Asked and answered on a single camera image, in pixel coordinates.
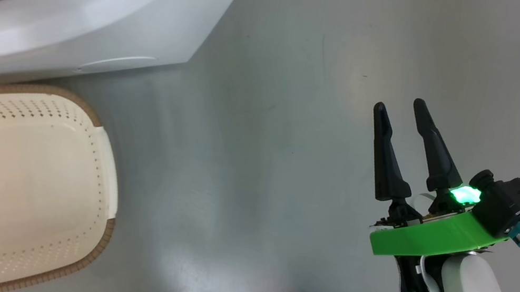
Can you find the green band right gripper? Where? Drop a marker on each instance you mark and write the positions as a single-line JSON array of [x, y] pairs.
[[436, 238]]

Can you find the cream perforated laundry basket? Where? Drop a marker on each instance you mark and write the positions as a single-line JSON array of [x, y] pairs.
[[19, 178]]

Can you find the round white filter cover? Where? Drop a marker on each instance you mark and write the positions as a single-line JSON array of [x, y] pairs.
[[114, 62]]

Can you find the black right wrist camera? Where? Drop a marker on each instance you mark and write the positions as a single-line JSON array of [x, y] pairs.
[[511, 206]]

